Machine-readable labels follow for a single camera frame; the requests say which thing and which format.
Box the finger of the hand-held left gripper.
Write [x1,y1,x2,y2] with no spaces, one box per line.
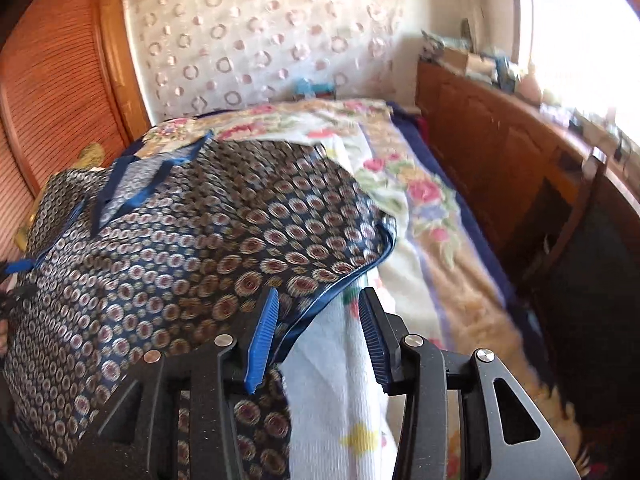
[0,258,36,276]

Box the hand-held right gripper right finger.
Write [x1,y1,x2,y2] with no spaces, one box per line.
[359,287,583,480]

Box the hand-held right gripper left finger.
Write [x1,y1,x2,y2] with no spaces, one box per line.
[97,287,281,480]

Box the navy circle-patterned garment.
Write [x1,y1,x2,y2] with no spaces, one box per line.
[0,130,398,480]

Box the white fruit-print bed sheet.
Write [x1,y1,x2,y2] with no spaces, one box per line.
[277,270,401,480]

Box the floral blanket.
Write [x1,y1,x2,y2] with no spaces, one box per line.
[135,97,576,480]

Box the wooden louvered wardrobe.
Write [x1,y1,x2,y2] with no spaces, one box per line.
[0,0,152,271]

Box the dark wooden chair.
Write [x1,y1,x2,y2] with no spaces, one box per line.
[530,147,640,441]

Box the long wooden cabinet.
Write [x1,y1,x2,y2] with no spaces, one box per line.
[415,57,640,286]

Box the light blue box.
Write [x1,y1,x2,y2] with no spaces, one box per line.
[292,79,337,102]

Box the cardboard box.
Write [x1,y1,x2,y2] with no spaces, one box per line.
[441,46,483,76]

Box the sheer circle-patterned curtain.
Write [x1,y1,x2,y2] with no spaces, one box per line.
[122,0,418,126]

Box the window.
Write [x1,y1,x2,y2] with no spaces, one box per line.
[510,0,640,133]

